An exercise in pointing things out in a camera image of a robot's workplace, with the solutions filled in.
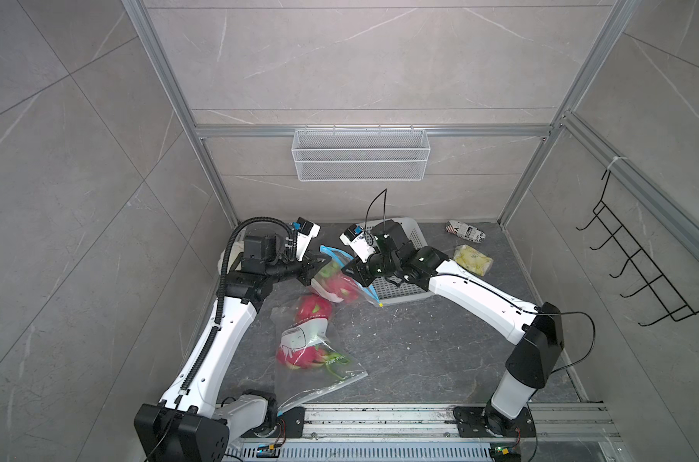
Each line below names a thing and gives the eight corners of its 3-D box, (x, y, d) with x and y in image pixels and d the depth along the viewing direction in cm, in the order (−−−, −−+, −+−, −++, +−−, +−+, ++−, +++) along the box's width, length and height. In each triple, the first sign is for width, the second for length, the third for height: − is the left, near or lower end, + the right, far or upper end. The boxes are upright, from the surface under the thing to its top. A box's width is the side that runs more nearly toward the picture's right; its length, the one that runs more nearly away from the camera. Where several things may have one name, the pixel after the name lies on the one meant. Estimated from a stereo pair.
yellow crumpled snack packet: (448, 258, 111) (450, 253, 108) (457, 246, 114) (459, 241, 112) (484, 277, 105) (487, 273, 102) (492, 264, 109) (495, 259, 106)
